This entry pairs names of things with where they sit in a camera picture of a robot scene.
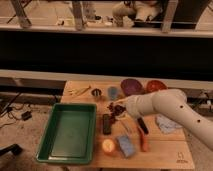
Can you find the dark grape bunch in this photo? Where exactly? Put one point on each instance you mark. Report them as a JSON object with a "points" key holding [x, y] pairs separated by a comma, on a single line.
{"points": [[115, 111]]}

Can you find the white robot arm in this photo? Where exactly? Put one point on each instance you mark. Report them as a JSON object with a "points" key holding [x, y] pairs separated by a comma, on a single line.
{"points": [[171, 103]]}

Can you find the blue plastic cup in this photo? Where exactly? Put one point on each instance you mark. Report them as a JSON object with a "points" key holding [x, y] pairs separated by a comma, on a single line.
{"points": [[112, 93]]}

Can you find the purple bowl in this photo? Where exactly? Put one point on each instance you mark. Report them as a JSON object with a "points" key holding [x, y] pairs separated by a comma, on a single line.
{"points": [[131, 87]]}

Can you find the black remote control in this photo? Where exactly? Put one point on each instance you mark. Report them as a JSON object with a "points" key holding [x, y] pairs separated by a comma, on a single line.
{"points": [[106, 124]]}

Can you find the metal spoon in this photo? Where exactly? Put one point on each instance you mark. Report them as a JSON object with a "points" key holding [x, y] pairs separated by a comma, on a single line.
{"points": [[127, 128]]}

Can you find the red bowl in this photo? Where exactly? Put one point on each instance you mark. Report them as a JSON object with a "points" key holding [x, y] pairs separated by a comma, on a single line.
{"points": [[155, 85]]}

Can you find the orange round fruit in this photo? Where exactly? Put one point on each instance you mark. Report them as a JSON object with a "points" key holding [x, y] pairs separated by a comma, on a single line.
{"points": [[108, 146]]}

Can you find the blue sponge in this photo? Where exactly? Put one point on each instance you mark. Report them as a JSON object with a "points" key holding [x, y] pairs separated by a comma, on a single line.
{"points": [[126, 145]]}

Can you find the green plastic tray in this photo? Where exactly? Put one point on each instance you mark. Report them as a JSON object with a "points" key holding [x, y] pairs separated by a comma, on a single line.
{"points": [[69, 135]]}

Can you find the orange carrot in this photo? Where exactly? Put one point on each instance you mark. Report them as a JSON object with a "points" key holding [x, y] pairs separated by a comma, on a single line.
{"points": [[143, 140]]}

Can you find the blue folded cloth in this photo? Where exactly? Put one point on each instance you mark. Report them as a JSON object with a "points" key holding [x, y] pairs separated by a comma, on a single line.
{"points": [[166, 125]]}

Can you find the person in background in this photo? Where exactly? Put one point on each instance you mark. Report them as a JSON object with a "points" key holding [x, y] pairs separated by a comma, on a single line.
{"points": [[140, 11]]}

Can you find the black power adapter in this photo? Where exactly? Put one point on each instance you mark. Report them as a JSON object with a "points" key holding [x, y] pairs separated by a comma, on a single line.
{"points": [[26, 115]]}

